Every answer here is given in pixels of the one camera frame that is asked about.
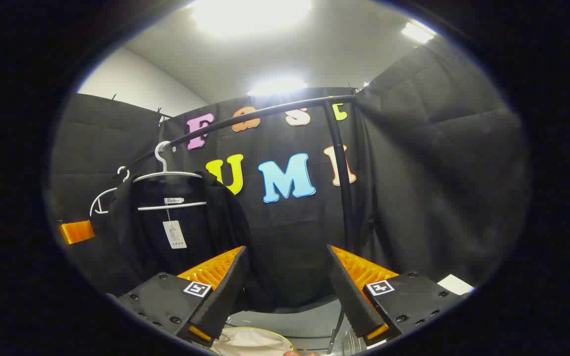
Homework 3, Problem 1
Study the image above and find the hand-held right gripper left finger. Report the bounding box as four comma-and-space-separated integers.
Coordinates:
117, 246, 250, 346

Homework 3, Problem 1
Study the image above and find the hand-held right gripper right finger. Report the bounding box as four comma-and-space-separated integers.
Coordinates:
327, 244, 467, 346

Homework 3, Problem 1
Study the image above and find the beige laundry hamper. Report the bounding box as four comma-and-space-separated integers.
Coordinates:
211, 326, 298, 356

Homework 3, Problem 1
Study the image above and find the black knit garment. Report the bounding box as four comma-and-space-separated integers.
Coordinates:
95, 171, 276, 313

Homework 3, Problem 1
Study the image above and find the white clothes hanger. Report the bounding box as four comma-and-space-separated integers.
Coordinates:
133, 141, 208, 212
90, 167, 131, 217

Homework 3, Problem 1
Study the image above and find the black clothes rack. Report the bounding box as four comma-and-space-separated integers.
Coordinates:
114, 95, 365, 356

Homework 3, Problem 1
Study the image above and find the white garment tag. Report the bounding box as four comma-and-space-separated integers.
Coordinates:
162, 221, 188, 250

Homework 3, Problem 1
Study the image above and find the ceiling light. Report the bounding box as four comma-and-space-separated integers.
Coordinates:
247, 78, 309, 97
190, 0, 314, 36
401, 22, 437, 45

